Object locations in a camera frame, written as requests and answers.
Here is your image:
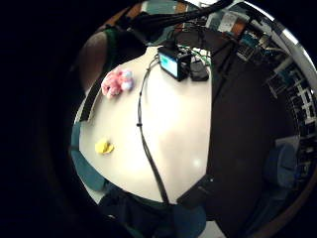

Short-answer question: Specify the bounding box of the background shelving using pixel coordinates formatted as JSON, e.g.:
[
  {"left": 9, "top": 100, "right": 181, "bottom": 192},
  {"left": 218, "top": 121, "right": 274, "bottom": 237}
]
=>
[{"left": 264, "top": 49, "right": 317, "bottom": 140}]

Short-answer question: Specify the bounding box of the black cable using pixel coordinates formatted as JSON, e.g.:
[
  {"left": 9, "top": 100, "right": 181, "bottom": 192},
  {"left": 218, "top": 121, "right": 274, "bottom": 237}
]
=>
[{"left": 136, "top": 54, "right": 171, "bottom": 204}]

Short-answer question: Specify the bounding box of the black camera with blue screen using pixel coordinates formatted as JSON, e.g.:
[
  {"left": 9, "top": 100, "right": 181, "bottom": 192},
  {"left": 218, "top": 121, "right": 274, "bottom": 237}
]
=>
[{"left": 157, "top": 46, "right": 193, "bottom": 82}]

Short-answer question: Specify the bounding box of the pink soft toy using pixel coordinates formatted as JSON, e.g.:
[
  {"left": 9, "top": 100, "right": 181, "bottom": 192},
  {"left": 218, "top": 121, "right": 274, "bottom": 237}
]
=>
[{"left": 100, "top": 67, "right": 135, "bottom": 99}]

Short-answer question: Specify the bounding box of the teal chair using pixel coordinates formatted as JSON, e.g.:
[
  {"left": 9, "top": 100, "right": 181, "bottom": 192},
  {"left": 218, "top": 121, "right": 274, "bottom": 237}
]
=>
[{"left": 69, "top": 121, "right": 108, "bottom": 193}]

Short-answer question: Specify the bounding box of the blue chair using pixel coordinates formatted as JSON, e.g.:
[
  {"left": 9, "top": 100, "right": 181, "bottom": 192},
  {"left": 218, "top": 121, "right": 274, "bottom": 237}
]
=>
[{"left": 263, "top": 143, "right": 299, "bottom": 190}]

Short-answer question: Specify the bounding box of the black strap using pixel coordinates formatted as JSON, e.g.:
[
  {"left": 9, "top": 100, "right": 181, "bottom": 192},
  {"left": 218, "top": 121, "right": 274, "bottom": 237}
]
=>
[{"left": 78, "top": 67, "right": 112, "bottom": 123}]

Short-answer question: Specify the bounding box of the black bag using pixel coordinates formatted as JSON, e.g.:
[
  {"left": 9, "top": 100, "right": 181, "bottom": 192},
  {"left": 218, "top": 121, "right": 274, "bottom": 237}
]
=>
[{"left": 98, "top": 192, "right": 176, "bottom": 238}]

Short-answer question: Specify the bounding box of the small black device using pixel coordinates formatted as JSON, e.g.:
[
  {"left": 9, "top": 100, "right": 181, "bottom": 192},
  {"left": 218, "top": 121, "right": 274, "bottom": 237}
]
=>
[{"left": 189, "top": 59, "right": 210, "bottom": 82}]

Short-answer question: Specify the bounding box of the brown chair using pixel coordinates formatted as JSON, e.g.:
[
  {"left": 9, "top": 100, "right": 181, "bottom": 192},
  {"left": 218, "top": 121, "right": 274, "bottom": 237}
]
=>
[{"left": 78, "top": 30, "right": 112, "bottom": 93}]

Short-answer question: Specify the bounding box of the yellow soft toy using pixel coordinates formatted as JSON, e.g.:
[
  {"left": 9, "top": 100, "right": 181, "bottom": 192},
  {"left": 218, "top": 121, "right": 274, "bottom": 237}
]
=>
[{"left": 94, "top": 138, "right": 116, "bottom": 156}]

